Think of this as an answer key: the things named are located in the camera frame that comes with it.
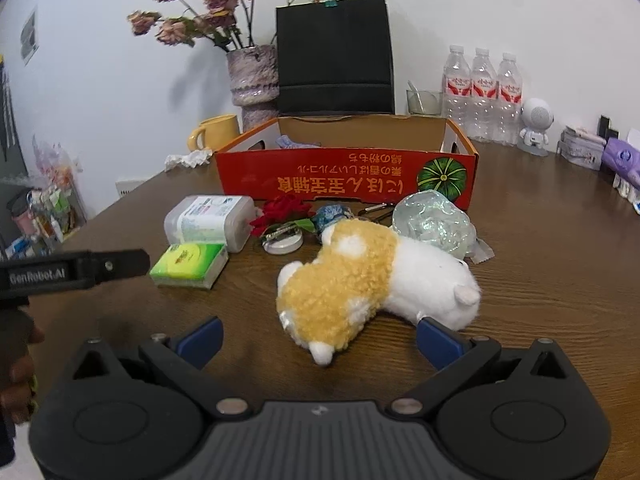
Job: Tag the left water bottle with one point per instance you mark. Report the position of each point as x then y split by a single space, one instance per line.
456 86

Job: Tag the right water bottle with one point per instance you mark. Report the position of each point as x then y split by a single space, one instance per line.
510 91

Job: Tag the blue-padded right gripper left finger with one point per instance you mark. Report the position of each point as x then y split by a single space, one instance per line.
191 350

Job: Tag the dried pink flower bouquet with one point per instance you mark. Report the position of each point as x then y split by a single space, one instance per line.
228 24

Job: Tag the white robot figurine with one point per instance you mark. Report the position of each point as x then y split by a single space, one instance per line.
537 118

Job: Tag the clear glass cup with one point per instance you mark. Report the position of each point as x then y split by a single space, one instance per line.
423 102

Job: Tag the red cardboard box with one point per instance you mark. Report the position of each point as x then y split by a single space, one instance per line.
370 158

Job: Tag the crumpled white tissue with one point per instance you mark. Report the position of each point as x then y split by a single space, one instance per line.
189 161

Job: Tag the black paper bag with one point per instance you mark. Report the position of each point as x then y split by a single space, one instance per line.
335 58

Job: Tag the clear cotton bud box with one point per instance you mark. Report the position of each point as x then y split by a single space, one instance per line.
211 219

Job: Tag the middle water bottle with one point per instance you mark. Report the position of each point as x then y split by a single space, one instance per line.
484 89

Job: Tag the cluttered side shelf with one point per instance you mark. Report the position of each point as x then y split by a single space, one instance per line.
47 209

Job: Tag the purple wipes pack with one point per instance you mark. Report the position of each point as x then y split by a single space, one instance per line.
623 159

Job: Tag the red fabric flower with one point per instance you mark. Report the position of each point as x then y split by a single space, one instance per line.
281 210

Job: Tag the green tissue pack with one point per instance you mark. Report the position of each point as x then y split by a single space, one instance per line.
194 265

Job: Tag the purple item inside box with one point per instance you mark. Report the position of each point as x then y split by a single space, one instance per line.
286 143

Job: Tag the yellow mug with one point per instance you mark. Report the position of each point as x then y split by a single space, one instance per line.
214 133

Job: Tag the yellow and white plush toy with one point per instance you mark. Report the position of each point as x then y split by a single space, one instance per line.
364 268

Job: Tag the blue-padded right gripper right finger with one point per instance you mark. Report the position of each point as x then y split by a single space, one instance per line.
448 350

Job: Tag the person's left hand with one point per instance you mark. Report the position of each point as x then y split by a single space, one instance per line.
18 332

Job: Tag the pink textured vase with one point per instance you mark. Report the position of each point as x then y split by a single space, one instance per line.
254 83

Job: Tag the blue patterned item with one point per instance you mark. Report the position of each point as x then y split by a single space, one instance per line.
327 215

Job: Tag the iridescent clear plastic ball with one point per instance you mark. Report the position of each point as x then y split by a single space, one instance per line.
430 217

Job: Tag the grey patterned pouch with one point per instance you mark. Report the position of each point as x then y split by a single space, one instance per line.
581 148

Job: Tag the water bottle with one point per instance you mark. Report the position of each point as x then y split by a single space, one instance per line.
456 86
484 89
510 91

